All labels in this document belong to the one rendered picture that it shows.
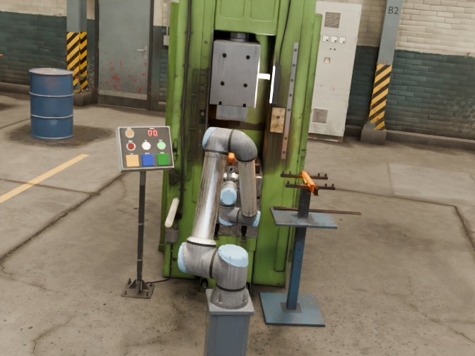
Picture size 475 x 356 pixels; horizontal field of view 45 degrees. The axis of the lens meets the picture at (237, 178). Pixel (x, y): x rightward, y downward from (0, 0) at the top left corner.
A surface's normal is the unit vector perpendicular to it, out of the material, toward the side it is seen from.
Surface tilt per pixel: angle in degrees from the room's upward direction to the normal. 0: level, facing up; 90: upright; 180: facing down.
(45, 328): 0
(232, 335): 90
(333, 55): 90
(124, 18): 90
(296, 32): 90
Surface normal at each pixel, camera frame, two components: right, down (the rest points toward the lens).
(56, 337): 0.08, -0.95
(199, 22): -0.01, 0.30
